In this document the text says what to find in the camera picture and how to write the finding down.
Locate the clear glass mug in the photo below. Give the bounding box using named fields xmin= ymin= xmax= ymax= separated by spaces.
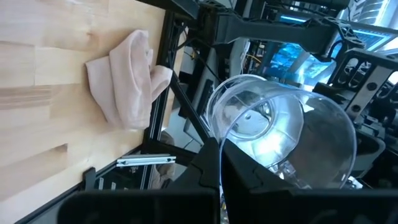
xmin=205 ymin=73 xmax=358 ymax=191

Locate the black aluminium table frame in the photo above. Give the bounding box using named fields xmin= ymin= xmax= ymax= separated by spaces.
xmin=81 ymin=0 xmax=219 ymax=192

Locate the silver frame bracket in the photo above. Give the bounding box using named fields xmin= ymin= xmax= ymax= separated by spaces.
xmin=116 ymin=153 xmax=177 ymax=168

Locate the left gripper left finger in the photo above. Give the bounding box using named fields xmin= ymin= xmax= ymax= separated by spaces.
xmin=167 ymin=136 xmax=221 ymax=191

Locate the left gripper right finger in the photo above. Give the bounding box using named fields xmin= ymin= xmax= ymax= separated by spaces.
xmin=221 ymin=139 xmax=312 ymax=224

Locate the pink cloth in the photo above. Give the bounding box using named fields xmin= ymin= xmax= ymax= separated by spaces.
xmin=85 ymin=29 xmax=174 ymax=131

